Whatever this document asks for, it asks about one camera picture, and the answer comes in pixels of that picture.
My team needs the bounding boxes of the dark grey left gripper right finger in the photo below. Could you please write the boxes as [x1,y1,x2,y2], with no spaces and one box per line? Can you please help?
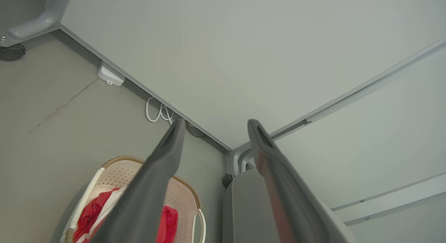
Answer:
[247,119,337,243]

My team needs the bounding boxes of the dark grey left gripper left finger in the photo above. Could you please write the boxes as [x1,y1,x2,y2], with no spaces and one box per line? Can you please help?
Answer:
[90,119,186,243]

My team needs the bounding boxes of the red cloth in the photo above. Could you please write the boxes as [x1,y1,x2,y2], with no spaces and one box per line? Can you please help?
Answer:
[72,187,179,243]

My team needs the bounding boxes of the white cloth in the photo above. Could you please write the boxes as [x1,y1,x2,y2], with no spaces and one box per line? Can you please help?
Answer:
[75,187,126,243]

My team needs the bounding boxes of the beige perforated laundry basket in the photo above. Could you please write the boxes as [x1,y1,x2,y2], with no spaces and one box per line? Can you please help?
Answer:
[61,155,207,243]

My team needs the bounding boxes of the grey corner conduit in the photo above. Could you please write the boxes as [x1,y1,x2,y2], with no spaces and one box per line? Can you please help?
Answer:
[230,145,256,176]

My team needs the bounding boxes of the grey round floor disc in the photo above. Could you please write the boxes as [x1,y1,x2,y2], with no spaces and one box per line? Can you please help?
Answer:
[186,122,207,138]

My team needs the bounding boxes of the white power adapter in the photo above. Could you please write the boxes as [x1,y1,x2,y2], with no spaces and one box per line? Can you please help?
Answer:
[97,61,125,86]

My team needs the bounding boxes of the dark caster wheel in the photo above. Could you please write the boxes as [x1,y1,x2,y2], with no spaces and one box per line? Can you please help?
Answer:
[0,44,26,61]

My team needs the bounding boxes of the grey cart leg with caster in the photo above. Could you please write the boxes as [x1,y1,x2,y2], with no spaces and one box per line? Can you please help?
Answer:
[0,0,74,48]

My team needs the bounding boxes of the white cable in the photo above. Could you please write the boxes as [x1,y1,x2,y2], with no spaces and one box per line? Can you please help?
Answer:
[146,97,175,125]

